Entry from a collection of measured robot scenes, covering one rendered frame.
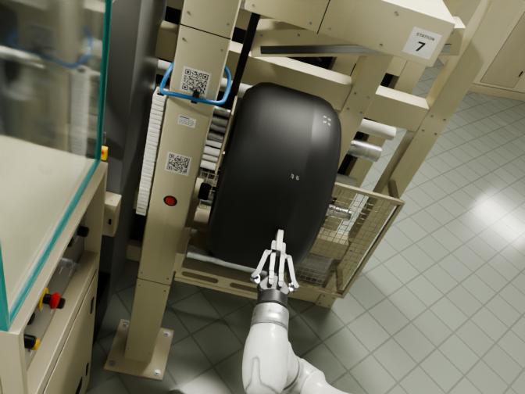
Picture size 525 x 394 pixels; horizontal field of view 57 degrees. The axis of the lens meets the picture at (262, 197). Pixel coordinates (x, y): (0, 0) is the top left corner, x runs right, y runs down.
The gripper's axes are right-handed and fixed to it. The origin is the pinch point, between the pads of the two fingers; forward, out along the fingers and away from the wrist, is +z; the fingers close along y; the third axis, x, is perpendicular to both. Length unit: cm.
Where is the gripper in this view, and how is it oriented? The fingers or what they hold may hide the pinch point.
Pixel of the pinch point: (278, 242)
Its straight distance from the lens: 133.6
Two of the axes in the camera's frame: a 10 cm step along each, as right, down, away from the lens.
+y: -9.6, -2.5, -1.2
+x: -2.6, 6.2, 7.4
